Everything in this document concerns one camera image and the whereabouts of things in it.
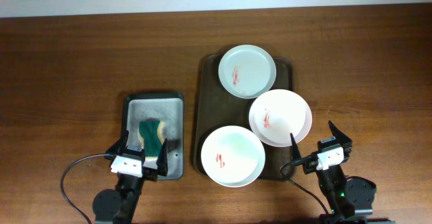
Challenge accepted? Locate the pale green plate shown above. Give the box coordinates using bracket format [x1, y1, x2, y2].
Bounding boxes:
[218, 45, 276, 99]

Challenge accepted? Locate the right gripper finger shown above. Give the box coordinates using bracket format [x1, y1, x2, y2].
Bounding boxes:
[328, 121, 352, 150]
[290, 133, 302, 166]

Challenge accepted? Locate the small grey metal tray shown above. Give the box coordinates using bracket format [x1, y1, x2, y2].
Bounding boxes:
[120, 92, 184, 180]

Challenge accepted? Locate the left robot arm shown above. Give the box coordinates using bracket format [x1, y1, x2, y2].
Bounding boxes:
[92, 132, 168, 224]

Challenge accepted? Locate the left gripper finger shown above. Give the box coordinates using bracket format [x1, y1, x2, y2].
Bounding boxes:
[156, 139, 168, 177]
[105, 130, 129, 160]

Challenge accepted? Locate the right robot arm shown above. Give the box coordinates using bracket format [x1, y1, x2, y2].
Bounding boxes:
[280, 121, 391, 224]

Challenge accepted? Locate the large brown serving tray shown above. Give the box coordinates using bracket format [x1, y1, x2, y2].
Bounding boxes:
[192, 54, 292, 181]

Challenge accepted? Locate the green yellow sponge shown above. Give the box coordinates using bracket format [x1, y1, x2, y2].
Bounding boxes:
[138, 121, 165, 159]

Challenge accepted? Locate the white bowl plate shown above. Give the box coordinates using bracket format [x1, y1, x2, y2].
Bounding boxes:
[200, 125, 265, 188]

